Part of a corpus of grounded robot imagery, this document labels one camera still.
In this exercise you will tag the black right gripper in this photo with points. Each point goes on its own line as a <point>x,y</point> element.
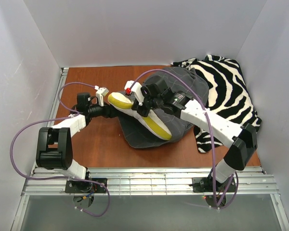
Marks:
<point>142,109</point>

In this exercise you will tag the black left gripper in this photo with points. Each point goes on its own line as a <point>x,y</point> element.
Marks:
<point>108,110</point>

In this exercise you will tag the cream yellow-edged pillow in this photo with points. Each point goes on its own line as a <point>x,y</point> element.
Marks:
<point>152,122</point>

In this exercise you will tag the grey checked pillowcase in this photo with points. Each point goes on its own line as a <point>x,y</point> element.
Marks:
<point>177,78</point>

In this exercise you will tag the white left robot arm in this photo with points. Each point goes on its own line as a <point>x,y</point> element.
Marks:
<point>54,149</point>

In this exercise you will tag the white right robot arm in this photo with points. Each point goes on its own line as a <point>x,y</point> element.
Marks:
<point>240,140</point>

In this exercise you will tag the zebra print blanket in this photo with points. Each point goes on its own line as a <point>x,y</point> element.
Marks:
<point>228,93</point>

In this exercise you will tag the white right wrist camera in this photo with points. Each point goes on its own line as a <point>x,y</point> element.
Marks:
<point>135,88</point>

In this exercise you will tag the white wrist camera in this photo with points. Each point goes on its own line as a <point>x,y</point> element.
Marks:
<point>135,88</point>
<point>101,92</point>

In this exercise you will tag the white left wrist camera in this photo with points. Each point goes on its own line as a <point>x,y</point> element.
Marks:
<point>101,92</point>

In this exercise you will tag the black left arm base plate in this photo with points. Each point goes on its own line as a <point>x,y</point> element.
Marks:
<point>73,186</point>

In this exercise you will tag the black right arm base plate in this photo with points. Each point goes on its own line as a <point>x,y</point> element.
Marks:
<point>205,185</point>

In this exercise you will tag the aluminium rail frame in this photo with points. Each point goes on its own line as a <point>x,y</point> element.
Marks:
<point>150,199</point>

